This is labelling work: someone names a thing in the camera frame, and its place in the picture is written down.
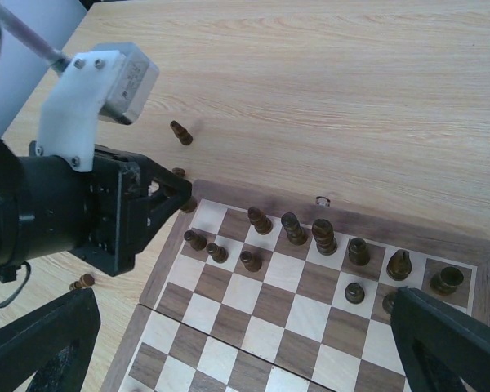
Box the dark king piece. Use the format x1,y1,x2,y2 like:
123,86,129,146
311,219,337,256

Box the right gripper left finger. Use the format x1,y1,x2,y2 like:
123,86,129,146
0,288,100,391

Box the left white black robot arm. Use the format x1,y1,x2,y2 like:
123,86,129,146
0,5,196,283

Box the dark pawn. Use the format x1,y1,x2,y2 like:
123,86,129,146
239,251,262,273
344,282,365,305
69,274,95,291
206,243,229,264
382,292,397,314

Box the dark bishop piece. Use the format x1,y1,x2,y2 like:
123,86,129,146
347,237,371,266

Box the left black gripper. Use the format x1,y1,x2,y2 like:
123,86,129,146
71,145,192,277

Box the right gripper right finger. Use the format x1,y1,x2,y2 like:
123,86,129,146
390,287,490,391

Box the dark rook piece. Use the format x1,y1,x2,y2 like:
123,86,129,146
430,266,465,296

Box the wooden chess board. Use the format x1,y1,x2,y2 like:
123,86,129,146
102,180,490,391

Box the dark knight piece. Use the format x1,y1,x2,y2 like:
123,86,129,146
386,249,412,281

